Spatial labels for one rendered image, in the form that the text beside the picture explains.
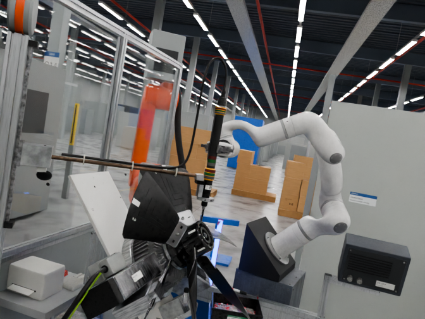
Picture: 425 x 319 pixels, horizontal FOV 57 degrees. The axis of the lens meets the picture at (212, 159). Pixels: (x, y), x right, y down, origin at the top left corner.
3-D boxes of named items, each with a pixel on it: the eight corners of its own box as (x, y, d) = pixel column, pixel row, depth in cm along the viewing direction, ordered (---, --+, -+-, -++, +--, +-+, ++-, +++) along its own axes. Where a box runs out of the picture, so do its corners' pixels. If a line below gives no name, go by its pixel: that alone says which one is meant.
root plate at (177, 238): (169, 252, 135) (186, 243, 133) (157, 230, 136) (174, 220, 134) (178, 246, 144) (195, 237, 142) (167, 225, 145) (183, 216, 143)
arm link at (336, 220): (308, 229, 209) (347, 204, 201) (317, 254, 193) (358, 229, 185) (295, 216, 204) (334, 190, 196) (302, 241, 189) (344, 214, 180)
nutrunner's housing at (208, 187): (200, 206, 152) (221, 88, 148) (197, 204, 155) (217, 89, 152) (210, 207, 153) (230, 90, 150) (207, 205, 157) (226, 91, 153)
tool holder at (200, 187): (194, 200, 149) (198, 175, 148) (189, 196, 155) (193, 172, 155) (216, 202, 152) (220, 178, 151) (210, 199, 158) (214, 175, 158)
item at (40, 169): (35, 180, 131) (36, 166, 131) (36, 178, 135) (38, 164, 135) (50, 181, 133) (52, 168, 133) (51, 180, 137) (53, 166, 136)
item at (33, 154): (15, 166, 128) (18, 140, 127) (18, 163, 134) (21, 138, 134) (49, 170, 131) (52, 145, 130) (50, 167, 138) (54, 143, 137)
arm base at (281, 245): (274, 232, 220) (300, 214, 213) (291, 262, 213) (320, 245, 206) (260, 233, 204) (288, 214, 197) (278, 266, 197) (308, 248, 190)
